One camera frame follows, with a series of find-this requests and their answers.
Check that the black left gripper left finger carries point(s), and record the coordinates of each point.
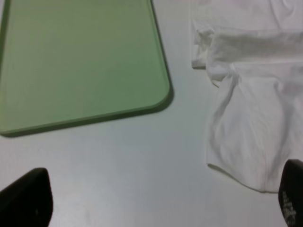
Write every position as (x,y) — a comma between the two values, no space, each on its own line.
(28,201)

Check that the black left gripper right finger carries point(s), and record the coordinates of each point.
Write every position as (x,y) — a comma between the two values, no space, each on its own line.
(290,194)

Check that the white short sleeve shirt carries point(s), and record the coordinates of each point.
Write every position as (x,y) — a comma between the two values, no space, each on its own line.
(252,51)

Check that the green plastic tray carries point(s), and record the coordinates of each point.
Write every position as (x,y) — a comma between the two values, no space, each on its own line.
(65,63)

